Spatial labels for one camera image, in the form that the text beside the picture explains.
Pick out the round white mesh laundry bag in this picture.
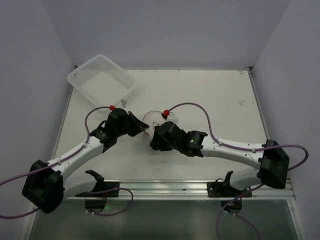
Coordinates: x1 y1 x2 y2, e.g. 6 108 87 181
142 110 165 143

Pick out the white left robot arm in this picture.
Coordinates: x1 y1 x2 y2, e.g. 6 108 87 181
22 106 149 214

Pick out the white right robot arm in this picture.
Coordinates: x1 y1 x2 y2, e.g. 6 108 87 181
150 121 290 191

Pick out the white plastic basket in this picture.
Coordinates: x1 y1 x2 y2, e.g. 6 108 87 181
67 55 137 107

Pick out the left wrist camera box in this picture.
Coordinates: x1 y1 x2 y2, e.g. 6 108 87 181
116 99 127 109

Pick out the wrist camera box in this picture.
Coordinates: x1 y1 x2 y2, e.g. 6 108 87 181
161 111 178 124
116 99 127 109

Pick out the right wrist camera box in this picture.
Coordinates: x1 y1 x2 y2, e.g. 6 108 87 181
161 111 178 124

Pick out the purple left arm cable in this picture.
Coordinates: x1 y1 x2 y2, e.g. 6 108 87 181
0 104 116 221

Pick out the aluminium mounting rail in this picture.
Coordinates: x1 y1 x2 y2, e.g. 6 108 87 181
67 178 293 201

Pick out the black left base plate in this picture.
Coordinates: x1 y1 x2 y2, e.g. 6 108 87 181
75 181 120 198

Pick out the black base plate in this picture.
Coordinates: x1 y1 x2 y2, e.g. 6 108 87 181
206 181 251 198
75 181 120 198

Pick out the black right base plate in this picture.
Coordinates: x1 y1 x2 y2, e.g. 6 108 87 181
206 181 251 198

